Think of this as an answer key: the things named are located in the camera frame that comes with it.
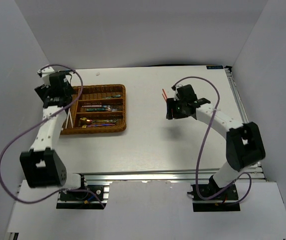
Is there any teal handle fork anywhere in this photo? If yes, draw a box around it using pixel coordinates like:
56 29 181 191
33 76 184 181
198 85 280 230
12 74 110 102
85 108 119 112

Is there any iridescent ornate handle spoon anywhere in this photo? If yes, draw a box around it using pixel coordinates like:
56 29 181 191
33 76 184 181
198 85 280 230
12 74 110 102
79 117 117 125

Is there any dark handle knife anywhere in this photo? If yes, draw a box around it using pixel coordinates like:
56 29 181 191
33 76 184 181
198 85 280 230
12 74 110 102
83 101 102 105

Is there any iridescent purple spoon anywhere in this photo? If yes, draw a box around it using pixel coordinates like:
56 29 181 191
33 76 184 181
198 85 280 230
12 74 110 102
82 123 116 128

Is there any dark handle fork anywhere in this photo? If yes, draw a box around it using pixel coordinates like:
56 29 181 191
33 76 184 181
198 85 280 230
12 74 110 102
94 113 123 119

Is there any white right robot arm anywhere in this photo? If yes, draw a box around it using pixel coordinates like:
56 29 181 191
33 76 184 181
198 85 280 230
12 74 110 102
166 84 266 199

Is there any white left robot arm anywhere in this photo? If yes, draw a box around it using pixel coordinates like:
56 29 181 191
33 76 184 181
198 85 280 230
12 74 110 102
20 71 88 200

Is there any blue right corner label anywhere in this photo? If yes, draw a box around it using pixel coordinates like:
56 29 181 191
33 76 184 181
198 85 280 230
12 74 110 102
206 65 224 70

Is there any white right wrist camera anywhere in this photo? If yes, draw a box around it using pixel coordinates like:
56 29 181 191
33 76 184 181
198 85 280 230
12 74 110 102
172 84 183 101

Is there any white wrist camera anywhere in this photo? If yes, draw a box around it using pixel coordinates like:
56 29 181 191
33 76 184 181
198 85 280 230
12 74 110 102
37 66 55 87
172 84 183 101

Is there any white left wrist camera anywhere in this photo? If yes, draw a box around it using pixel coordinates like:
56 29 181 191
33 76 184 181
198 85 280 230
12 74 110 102
37 66 55 87

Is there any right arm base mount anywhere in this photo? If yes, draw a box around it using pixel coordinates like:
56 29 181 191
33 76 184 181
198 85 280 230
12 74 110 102
187 178 240 213

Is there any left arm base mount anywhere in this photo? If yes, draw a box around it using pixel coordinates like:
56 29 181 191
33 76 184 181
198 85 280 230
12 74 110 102
56 174 109 210

